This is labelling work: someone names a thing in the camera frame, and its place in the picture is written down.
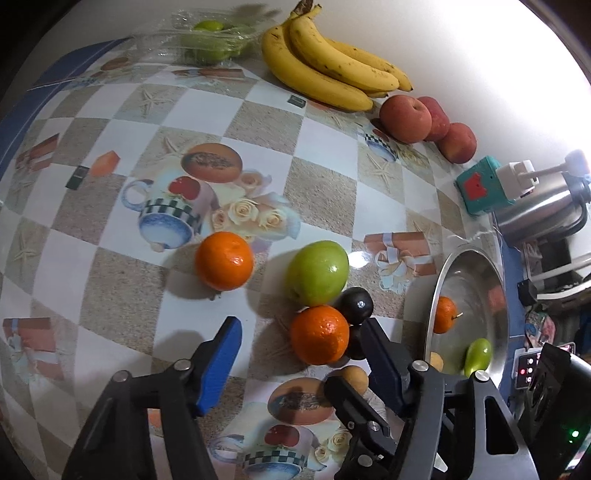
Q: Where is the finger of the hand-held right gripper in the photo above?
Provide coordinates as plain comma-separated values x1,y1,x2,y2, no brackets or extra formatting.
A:
324,375,399,480

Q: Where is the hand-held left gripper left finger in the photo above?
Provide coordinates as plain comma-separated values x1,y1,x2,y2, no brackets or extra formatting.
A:
62,316,242,480

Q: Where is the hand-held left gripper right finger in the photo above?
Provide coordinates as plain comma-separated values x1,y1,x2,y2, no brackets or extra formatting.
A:
360,319,541,480

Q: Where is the dark purple plum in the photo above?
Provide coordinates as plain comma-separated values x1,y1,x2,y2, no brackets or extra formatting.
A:
344,325,370,361
333,287,375,324

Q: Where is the orange mandarin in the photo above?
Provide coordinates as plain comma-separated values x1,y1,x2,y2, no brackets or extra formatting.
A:
290,305,351,366
194,231,255,292
433,296,459,334

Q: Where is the oblong green fruit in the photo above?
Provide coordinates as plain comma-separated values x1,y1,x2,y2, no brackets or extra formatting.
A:
463,338,494,378

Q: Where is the round green fruit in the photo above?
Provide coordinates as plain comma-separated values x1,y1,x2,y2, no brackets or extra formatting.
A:
285,240,350,307

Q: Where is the stainless steel bowl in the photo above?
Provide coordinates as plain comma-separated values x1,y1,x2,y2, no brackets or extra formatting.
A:
423,248,509,384

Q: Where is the stainless steel kettle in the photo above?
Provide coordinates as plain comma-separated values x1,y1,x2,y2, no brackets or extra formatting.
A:
493,178,591,247

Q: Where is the white plug adapter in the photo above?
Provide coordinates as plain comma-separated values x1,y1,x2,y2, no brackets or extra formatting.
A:
496,160,540,200

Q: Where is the right red peach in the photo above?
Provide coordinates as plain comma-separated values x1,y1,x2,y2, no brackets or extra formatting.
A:
438,122,478,164

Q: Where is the red peach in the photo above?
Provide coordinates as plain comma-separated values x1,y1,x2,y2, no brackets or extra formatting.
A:
418,96,450,142
438,122,478,164

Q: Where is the red apple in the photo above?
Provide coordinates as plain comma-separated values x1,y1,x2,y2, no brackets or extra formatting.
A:
379,95,433,144

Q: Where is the middle red peach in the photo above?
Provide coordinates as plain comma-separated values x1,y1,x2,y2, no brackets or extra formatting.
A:
418,96,450,142

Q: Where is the yellow banana bunch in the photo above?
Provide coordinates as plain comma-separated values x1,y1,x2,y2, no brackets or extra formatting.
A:
261,0,414,112

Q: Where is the clear plastic fruit container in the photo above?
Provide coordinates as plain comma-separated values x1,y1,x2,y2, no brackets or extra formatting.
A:
134,9,259,65

